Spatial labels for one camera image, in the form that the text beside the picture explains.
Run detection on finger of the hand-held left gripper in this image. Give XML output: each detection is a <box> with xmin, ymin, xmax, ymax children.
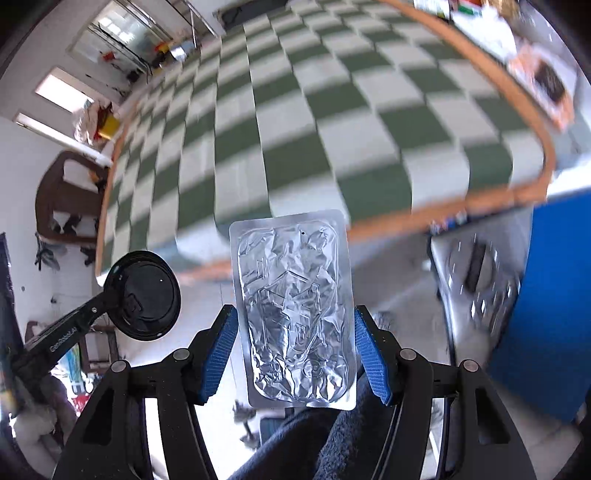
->
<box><xmin>68</xmin><ymin>292</ymin><xmax>112</xmax><ymax>332</ymax></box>

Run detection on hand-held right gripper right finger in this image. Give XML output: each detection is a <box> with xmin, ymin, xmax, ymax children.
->
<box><xmin>353</xmin><ymin>305</ymin><xmax>539</xmax><ymax>480</ymax></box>

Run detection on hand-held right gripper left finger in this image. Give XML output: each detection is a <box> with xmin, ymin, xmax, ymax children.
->
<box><xmin>65</xmin><ymin>304</ymin><xmax>239</xmax><ymax>480</ymax></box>

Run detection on black cup lid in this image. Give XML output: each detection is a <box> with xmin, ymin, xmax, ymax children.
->
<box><xmin>102</xmin><ymin>250</ymin><xmax>182</xmax><ymax>342</ymax></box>

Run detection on silver foil blister pack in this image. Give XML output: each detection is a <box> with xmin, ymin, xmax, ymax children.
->
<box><xmin>228</xmin><ymin>209</ymin><xmax>358</xmax><ymax>411</ymax></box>

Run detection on wooden stool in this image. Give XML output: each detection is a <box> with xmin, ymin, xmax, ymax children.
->
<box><xmin>25</xmin><ymin>320</ymin><xmax>121</xmax><ymax>376</ymax></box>

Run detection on white cloth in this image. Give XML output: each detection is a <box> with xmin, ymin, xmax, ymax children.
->
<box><xmin>13</xmin><ymin>378</ymin><xmax>77</xmax><ymax>472</ymax></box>

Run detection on person's dark trousers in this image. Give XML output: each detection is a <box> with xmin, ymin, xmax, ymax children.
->
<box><xmin>231</xmin><ymin>374</ymin><xmax>416</xmax><ymax>480</ymax></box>

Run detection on grey metal appliance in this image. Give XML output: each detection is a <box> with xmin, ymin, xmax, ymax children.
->
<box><xmin>429</xmin><ymin>217</ymin><xmax>532</xmax><ymax>365</ymax></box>

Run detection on brown wooden chair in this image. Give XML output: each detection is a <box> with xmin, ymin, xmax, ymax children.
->
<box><xmin>34</xmin><ymin>150</ymin><xmax>112</xmax><ymax>245</ymax></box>

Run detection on blue panel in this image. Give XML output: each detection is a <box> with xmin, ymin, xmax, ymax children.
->
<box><xmin>489</xmin><ymin>187</ymin><xmax>591</xmax><ymax>423</ymax></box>

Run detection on yellow bag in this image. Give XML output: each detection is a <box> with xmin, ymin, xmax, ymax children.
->
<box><xmin>98</xmin><ymin>115</ymin><xmax>122</xmax><ymax>140</ymax></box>

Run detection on round table with checked cloth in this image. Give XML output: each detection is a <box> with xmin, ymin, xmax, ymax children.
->
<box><xmin>92</xmin><ymin>0</ymin><xmax>557</xmax><ymax>287</ymax></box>

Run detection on glass door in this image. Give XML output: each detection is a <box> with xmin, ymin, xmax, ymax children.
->
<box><xmin>71</xmin><ymin>0</ymin><xmax>185</xmax><ymax>84</ymax></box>

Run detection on orange and dark box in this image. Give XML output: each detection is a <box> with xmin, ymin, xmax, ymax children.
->
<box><xmin>508</xmin><ymin>39</ymin><xmax>578</xmax><ymax>132</ymax></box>

